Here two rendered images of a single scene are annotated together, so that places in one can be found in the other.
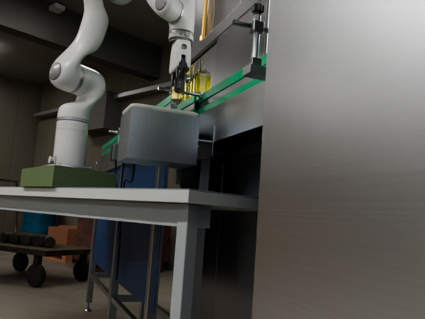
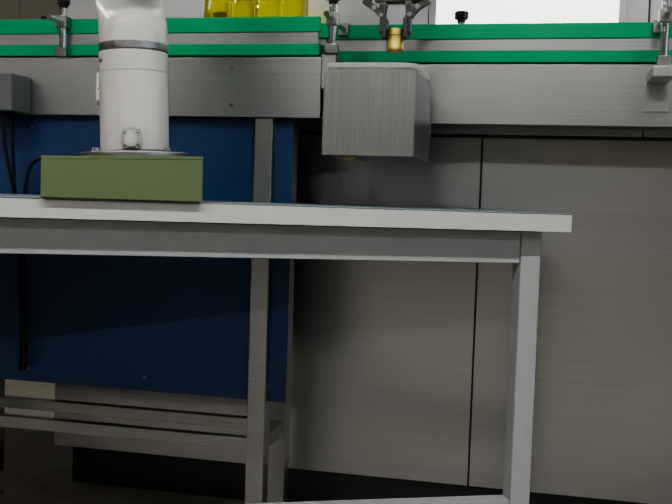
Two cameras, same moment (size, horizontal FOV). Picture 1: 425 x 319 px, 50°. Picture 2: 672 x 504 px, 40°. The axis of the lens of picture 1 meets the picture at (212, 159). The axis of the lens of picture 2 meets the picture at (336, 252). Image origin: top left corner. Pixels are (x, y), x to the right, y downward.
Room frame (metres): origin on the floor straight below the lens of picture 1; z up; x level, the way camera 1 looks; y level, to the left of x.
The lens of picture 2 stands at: (0.54, 1.70, 0.76)
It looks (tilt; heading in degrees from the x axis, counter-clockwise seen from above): 3 degrees down; 304
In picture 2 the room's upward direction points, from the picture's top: 2 degrees clockwise
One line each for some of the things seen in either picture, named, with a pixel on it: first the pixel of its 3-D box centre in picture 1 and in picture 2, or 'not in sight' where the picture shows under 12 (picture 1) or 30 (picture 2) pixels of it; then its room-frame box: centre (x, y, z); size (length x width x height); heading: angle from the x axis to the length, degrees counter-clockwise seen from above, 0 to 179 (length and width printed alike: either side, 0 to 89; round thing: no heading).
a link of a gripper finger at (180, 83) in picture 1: (180, 81); (412, 21); (1.44, 0.12, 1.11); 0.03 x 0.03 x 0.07; 20
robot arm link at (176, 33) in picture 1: (181, 38); not in sight; (1.47, 0.13, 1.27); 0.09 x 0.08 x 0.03; 20
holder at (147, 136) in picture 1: (166, 140); (381, 119); (1.48, 0.16, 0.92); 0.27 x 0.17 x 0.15; 112
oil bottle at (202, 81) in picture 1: (200, 96); (293, 18); (1.78, 0.06, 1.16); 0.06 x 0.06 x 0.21; 22
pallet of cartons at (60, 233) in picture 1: (73, 242); not in sight; (6.42, 1.82, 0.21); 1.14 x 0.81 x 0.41; 46
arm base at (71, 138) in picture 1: (70, 147); (134, 106); (1.76, 0.55, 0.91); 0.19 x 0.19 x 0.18
